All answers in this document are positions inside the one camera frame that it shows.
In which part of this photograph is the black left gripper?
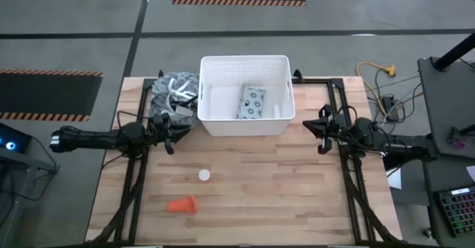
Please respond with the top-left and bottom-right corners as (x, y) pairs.
(149, 112), (193, 156)

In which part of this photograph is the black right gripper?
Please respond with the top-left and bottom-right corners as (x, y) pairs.
(303, 103), (348, 155)

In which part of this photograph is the grey ring-patterned packet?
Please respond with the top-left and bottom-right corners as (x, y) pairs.
(235, 85), (268, 120)

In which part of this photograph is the white plastic bin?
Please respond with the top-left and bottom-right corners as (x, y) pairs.
(196, 55), (296, 137)

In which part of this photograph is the orange plastic piece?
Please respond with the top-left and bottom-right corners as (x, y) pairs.
(166, 195), (200, 215)

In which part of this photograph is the black power strip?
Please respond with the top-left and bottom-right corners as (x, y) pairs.
(381, 95), (401, 123)

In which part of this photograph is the white paper sheet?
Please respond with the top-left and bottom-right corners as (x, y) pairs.
(385, 162), (403, 190)

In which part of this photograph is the dark grey desk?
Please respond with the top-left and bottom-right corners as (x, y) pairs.
(416, 56), (475, 248)

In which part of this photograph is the black pole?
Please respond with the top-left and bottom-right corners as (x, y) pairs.
(432, 32), (475, 72)

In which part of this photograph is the grey equipment stand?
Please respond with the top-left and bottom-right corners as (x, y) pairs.
(0, 146), (61, 248)

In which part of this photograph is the backlit keyboard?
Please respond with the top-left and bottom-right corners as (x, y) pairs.
(435, 186), (475, 238)

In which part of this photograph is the computer with blue light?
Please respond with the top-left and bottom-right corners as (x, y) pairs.
(0, 123), (33, 154)

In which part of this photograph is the grey patterned drawstring bag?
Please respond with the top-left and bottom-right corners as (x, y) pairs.
(149, 71), (201, 131)

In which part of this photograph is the black metal table frame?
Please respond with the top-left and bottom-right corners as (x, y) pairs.
(85, 69), (406, 247)

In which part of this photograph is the yellow extension cable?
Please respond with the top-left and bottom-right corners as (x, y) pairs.
(356, 61), (398, 116)

